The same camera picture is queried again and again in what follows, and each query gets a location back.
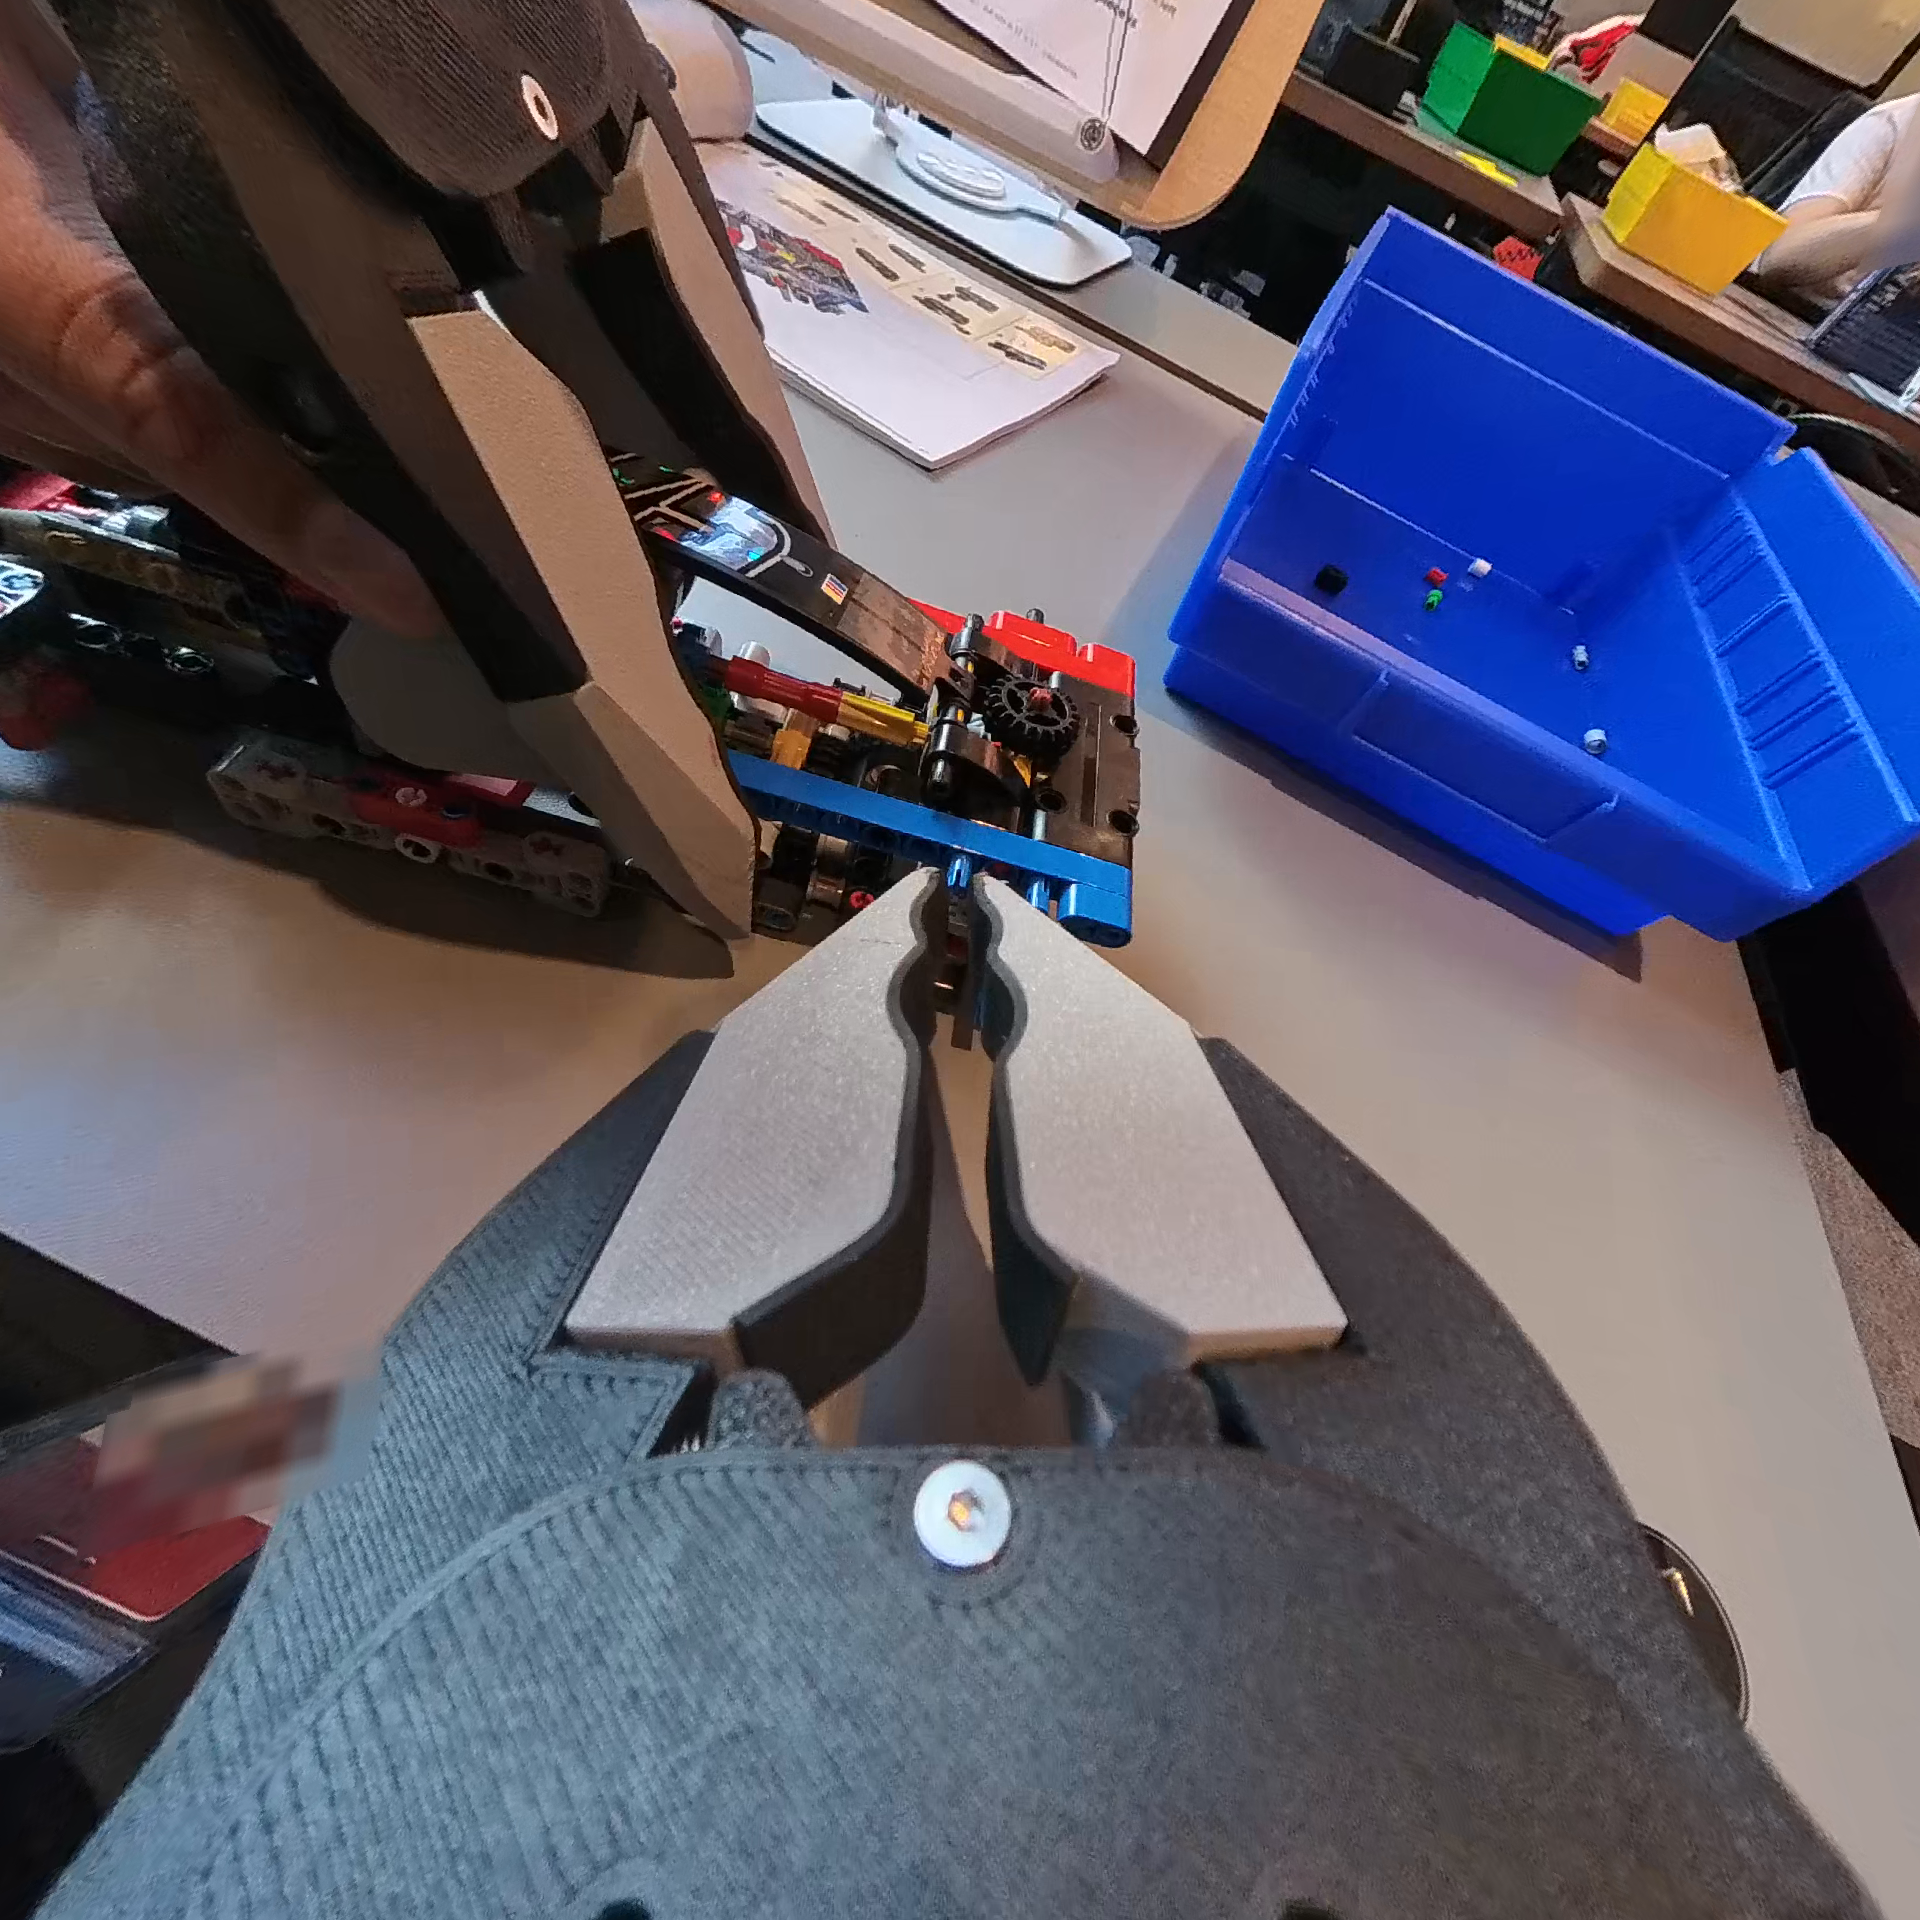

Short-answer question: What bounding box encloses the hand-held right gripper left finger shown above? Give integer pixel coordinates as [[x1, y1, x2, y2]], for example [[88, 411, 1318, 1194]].
[[566, 866, 950, 1412]]

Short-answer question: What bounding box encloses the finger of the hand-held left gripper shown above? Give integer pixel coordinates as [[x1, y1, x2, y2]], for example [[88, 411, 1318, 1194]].
[[393, 292, 762, 942], [596, 116, 833, 550]]

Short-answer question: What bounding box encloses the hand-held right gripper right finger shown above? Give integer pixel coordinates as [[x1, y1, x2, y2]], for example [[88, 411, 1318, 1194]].
[[974, 877, 1351, 1391]]

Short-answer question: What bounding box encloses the toy brick car chassis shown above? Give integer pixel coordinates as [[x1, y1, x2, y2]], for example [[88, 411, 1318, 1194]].
[[0, 450, 1142, 952]]

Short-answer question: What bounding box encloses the blue plastic bin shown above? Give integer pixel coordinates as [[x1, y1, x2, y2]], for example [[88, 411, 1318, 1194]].
[[1161, 208, 1920, 946]]

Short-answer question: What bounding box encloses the toy building instruction booklet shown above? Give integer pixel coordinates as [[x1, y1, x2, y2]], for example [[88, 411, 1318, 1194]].
[[637, 0, 1123, 470]]

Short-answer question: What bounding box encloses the wooden document stand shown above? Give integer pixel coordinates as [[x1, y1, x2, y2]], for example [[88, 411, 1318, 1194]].
[[717, 0, 1330, 289]]

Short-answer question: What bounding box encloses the green plastic bin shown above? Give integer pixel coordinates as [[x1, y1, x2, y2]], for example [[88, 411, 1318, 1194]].
[[1422, 22, 1603, 176]]

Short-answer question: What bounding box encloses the large yellow plastic bin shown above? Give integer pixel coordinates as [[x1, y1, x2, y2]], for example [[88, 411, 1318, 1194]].
[[1603, 142, 1788, 295]]

